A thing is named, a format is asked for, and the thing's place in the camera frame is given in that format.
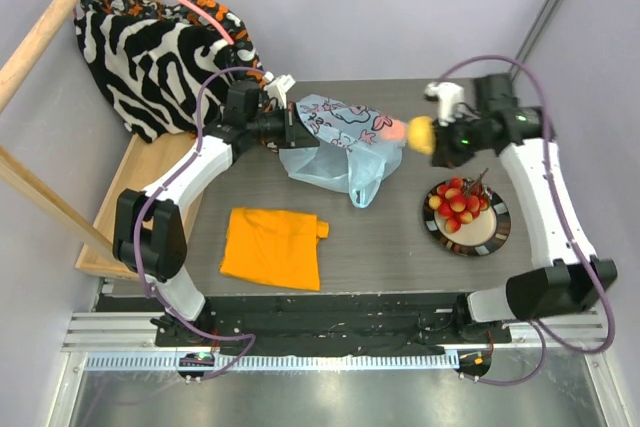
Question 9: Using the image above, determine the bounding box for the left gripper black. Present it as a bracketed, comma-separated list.
[246, 102, 319, 150]

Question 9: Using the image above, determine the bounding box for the fake yellow lemon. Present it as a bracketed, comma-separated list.
[407, 116, 436, 156]

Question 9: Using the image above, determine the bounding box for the fake lychee bunch red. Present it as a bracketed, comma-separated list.
[425, 169, 493, 234]

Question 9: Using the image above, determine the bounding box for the light blue printed plastic bag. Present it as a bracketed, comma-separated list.
[279, 94, 406, 208]

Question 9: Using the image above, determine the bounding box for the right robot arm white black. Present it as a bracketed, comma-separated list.
[425, 74, 618, 345]

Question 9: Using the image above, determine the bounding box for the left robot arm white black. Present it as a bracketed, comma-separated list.
[113, 75, 319, 346]

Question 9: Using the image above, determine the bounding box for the fake orange fruit in bag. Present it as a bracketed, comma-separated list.
[381, 120, 407, 142]

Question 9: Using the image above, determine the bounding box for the zebra pattern fabric bag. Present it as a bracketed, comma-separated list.
[74, 0, 266, 143]

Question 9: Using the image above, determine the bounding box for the round plate with dark rim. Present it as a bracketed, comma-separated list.
[422, 182, 512, 257]

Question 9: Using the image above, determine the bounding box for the orange folded cloth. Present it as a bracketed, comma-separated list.
[220, 207, 330, 292]

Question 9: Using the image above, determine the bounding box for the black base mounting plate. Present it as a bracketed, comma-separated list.
[154, 294, 514, 351]

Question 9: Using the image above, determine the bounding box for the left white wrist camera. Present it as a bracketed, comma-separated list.
[263, 72, 296, 108]

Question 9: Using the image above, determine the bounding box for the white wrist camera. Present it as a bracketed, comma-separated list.
[263, 72, 296, 108]
[424, 82, 465, 125]

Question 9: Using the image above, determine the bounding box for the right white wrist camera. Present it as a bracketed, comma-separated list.
[424, 82, 465, 125]

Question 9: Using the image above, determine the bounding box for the wooden rack frame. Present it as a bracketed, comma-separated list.
[1, 0, 193, 286]

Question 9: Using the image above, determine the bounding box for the aluminium rail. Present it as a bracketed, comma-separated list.
[62, 306, 612, 373]

